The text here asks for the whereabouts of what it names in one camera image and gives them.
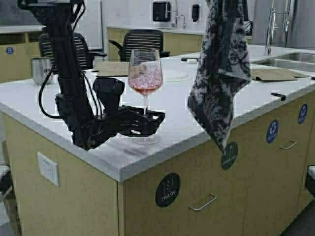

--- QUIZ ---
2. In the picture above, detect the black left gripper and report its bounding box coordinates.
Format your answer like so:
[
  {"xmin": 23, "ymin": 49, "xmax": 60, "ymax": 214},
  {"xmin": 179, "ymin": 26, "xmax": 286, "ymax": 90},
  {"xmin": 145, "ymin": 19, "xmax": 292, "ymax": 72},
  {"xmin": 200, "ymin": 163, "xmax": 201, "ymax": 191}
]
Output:
[{"xmin": 72, "ymin": 105, "xmax": 165, "ymax": 150}]

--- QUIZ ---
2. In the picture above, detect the wine glass with pink liquid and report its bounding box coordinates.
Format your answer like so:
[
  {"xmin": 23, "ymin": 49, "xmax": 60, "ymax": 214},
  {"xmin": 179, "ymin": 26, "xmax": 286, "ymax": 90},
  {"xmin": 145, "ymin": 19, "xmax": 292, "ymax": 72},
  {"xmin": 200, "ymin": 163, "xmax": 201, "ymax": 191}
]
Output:
[{"xmin": 127, "ymin": 48, "xmax": 166, "ymax": 145}]

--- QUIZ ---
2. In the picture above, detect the black white patterned cloth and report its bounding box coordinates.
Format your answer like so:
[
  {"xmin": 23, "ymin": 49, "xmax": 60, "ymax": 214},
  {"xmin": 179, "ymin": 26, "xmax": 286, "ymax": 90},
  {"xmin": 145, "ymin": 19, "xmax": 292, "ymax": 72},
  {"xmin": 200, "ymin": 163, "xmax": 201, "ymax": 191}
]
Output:
[{"xmin": 188, "ymin": 0, "xmax": 252, "ymax": 153}]

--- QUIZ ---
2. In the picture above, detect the black robot base left corner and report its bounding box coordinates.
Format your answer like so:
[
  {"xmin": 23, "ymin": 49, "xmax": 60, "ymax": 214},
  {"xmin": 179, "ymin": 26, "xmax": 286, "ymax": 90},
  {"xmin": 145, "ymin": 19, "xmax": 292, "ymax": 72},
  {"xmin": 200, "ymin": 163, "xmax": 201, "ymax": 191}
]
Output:
[{"xmin": 0, "ymin": 165, "xmax": 12, "ymax": 199}]

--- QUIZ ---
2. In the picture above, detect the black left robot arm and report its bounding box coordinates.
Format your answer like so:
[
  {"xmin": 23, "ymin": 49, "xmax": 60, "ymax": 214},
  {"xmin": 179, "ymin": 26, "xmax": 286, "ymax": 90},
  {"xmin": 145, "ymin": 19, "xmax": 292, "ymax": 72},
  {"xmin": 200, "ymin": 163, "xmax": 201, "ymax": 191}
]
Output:
[{"xmin": 17, "ymin": 0, "xmax": 165, "ymax": 150}]

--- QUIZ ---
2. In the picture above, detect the black robot base right corner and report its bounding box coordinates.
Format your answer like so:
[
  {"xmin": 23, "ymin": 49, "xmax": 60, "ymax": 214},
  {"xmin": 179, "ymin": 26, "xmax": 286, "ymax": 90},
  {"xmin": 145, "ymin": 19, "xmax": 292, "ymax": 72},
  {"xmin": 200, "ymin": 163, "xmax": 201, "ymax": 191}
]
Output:
[{"xmin": 306, "ymin": 165, "xmax": 315, "ymax": 198}]

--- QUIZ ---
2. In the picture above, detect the round black trash sticker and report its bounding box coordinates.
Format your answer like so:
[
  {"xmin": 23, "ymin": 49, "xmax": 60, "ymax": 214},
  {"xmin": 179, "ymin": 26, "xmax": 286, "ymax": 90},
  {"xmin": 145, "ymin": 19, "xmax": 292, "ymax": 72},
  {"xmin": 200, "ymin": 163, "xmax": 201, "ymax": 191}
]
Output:
[{"xmin": 155, "ymin": 173, "xmax": 181, "ymax": 208}]

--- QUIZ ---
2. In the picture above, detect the black mesh office chair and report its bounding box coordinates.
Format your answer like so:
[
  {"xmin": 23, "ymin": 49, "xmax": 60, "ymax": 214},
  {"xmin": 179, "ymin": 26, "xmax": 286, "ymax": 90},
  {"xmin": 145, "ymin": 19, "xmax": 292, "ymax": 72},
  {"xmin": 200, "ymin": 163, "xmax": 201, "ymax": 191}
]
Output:
[{"xmin": 108, "ymin": 29, "xmax": 170, "ymax": 62}]

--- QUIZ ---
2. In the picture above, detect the white outlet cover plate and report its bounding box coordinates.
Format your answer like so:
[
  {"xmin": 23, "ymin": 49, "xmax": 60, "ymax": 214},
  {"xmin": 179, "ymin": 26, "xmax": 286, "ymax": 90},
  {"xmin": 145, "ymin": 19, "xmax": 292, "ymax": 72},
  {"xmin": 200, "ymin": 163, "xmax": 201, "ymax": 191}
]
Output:
[{"xmin": 37, "ymin": 152, "xmax": 60, "ymax": 187}]

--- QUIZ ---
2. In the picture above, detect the round green compost sticker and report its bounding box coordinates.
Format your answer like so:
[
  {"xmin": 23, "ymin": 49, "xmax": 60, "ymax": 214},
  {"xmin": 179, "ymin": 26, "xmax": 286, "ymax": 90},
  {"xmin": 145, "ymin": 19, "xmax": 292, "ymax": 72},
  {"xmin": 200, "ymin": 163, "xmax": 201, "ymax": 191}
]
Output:
[{"xmin": 221, "ymin": 142, "xmax": 238, "ymax": 170}]

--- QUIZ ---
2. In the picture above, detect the stainless steel tumbler cup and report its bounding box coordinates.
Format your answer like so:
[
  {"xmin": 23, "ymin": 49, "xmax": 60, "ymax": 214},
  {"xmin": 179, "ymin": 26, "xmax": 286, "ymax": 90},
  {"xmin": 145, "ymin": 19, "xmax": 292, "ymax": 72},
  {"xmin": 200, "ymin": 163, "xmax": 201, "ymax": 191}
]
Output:
[{"xmin": 31, "ymin": 57, "xmax": 52, "ymax": 86}]

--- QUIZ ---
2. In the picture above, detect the chrome kitchen faucet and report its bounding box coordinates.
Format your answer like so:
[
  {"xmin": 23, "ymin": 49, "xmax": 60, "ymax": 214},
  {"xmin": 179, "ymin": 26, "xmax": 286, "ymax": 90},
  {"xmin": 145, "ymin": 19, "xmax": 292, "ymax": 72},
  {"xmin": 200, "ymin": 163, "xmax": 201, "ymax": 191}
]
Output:
[{"xmin": 171, "ymin": 0, "xmax": 187, "ymax": 29}]

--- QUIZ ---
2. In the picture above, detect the black paper towel dispenser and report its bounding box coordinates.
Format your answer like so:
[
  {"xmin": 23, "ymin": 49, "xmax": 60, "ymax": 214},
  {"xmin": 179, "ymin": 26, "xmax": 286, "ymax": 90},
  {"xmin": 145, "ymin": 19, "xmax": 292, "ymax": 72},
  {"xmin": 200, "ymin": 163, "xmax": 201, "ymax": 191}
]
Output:
[{"xmin": 153, "ymin": 1, "xmax": 171, "ymax": 22}]

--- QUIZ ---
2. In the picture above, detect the round blue recycle sticker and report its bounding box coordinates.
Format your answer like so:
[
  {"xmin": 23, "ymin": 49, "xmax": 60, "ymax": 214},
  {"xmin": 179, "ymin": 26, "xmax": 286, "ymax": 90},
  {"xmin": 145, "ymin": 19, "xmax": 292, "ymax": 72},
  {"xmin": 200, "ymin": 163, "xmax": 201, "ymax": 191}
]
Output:
[{"xmin": 266, "ymin": 119, "xmax": 279, "ymax": 144}]

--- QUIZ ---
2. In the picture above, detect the blue sticker on cabinet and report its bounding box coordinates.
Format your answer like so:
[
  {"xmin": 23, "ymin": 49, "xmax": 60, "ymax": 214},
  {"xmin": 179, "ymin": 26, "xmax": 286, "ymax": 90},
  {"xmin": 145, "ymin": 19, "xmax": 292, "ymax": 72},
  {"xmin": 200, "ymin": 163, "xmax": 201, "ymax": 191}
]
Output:
[{"xmin": 5, "ymin": 47, "xmax": 14, "ymax": 55}]

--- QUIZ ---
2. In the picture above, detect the black marker pen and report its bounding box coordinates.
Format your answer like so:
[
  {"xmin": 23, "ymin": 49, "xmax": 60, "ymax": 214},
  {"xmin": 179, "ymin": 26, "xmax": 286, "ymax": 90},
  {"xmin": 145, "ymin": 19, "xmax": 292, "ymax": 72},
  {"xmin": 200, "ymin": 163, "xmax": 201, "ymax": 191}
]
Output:
[{"xmin": 271, "ymin": 92, "xmax": 286, "ymax": 101}]

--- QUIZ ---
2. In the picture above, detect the island chrome faucet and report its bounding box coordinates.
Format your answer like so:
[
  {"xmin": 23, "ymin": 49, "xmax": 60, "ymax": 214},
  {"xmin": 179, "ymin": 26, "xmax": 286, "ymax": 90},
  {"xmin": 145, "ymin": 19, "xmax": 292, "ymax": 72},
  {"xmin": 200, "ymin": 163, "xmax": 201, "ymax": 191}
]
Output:
[{"xmin": 264, "ymin": 0, "xmax": 299, "ymax": 56}]

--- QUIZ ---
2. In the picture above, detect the island stainless steel sink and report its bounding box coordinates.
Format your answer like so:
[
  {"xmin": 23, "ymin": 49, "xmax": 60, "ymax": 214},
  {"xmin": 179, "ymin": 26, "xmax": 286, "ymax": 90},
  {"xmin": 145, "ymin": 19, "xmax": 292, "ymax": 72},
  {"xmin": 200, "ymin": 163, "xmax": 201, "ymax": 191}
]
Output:
[{"xmin": 253, "ymin": 52, "xmax": 315, "ymax": 72}]

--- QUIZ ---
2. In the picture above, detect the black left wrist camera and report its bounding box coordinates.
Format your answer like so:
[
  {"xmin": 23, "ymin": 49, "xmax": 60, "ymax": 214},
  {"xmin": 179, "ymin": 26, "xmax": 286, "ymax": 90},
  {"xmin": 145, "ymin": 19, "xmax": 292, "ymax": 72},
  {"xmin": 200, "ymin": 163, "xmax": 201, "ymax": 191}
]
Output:
[{"xmin": 93, "ymin": 76, "xmax": 125, "ymax": 116}]

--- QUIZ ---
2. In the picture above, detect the trash drawer silver handle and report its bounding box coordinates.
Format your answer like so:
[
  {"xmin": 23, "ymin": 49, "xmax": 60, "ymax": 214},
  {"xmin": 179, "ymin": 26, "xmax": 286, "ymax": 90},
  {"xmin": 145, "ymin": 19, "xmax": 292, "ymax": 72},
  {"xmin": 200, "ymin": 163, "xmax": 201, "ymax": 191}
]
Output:
[{"xmin": 189, "ymin": 193, "xmax": 217, "ymax": 212}]

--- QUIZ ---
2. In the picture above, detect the black wall soap dispenser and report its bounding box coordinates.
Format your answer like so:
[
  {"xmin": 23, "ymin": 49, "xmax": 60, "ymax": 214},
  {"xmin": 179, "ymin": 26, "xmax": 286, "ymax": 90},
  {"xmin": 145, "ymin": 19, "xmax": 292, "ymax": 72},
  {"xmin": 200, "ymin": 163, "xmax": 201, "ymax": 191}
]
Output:
[{"xmin": 192, "ymin": 4, "xmax": 200, "ymax": 22}]

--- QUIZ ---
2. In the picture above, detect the black wire basket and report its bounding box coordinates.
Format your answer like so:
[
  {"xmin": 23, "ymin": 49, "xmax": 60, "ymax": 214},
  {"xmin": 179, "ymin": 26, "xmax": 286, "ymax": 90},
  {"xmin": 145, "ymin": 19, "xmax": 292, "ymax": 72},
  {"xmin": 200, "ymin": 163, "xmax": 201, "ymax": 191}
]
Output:
[{"xmin": 244, "ymin": 21, "xmax": 253, "ymax": 36}]

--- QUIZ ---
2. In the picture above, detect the recycle drawer silver handle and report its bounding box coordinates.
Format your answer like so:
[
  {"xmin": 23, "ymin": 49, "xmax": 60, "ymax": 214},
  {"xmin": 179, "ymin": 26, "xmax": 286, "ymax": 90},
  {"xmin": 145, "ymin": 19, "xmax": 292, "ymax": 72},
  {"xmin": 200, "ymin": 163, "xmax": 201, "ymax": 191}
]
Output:
[{"xmin": 280, "ymin": 140, "xmax": 298, "ymax": 150}]

